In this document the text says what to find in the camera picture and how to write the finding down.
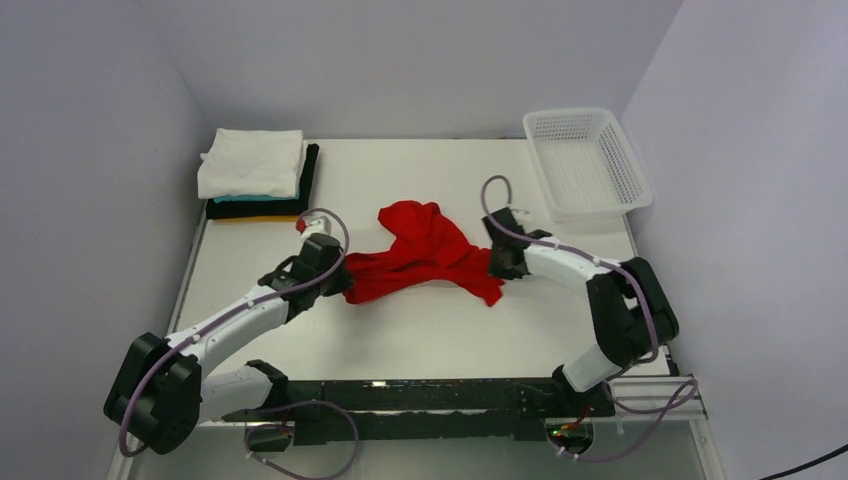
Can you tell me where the red t-shirt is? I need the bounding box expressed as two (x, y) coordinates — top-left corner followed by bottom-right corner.
(344, 200), (504, 307)

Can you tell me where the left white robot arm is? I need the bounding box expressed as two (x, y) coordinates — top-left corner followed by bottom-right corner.
(104, 233), (353, 457)

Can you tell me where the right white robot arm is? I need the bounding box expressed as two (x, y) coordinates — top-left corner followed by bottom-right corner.
(482, 208), (680, 415)

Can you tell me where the yellow folded t-shirt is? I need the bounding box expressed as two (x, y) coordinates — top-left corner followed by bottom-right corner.
(211, 215), (299, 224)

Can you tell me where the teal folded t-shirt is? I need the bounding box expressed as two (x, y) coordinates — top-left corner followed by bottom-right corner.
(212, 194), (300, 203)

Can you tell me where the black folded t-shirt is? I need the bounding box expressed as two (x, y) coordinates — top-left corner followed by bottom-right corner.
(204, 143), (320, 220)

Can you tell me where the white folded t-shirt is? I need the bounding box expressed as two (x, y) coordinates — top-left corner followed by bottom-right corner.
(197, 128), (305, 199)

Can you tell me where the white plastic basket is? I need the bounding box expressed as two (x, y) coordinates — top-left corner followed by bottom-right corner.
(522, 107), (654, 223)

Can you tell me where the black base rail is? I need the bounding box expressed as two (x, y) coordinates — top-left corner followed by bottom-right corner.
(223, 377), (615, 446)

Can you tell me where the aluminium frame rail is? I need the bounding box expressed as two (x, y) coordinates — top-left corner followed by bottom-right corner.
(606, 375), (707, 422)

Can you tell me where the black floor cable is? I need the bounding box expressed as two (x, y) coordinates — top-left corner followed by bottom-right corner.
(758, 451), (848, 480)

